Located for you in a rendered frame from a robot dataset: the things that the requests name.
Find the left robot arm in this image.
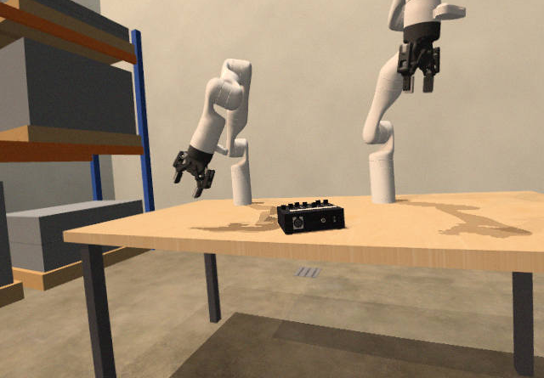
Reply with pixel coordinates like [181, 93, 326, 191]
[363, 0, 466, 204]

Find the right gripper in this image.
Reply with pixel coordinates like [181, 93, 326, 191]
[173, 144, 215, 198]

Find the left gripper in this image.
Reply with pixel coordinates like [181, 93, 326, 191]
[397, 21, 441, 93]

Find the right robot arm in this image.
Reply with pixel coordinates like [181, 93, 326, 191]
[190, 59, 252, 206]

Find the black lighting desk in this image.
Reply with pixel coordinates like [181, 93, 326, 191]
[277, 200, 345, 234]

